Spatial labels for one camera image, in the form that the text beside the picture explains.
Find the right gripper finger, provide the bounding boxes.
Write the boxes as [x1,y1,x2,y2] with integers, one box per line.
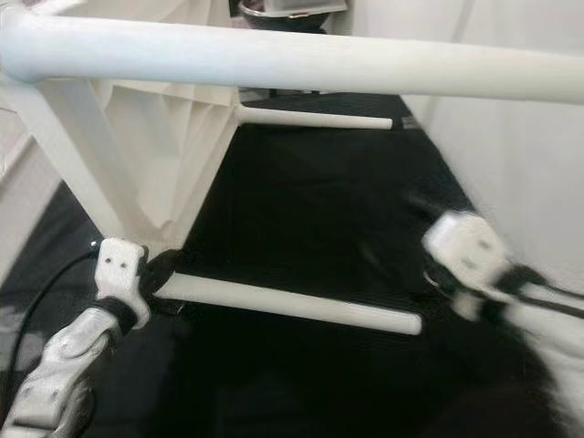
[406,192,453,224]

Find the white plastic table leg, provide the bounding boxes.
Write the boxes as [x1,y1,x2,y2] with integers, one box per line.
[0,5,584,106]
[237,105,395,130]
[155,272,423,336]

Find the black tablecloth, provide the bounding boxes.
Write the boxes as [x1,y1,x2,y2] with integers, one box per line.
[0,91,584,438]

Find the clear plastic storage box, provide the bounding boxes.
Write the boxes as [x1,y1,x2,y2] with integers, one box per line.
[260,0,348,15]

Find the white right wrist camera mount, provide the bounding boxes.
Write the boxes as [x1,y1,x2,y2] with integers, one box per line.
[422,212,512,307]

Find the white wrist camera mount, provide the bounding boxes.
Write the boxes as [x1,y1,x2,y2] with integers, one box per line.
[96,237,150,329]
[422,212,512,307]

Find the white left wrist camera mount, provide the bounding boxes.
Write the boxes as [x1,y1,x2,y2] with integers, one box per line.
[96,237,150,329]

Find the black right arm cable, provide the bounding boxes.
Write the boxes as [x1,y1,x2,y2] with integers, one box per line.
[511,283,584,320]

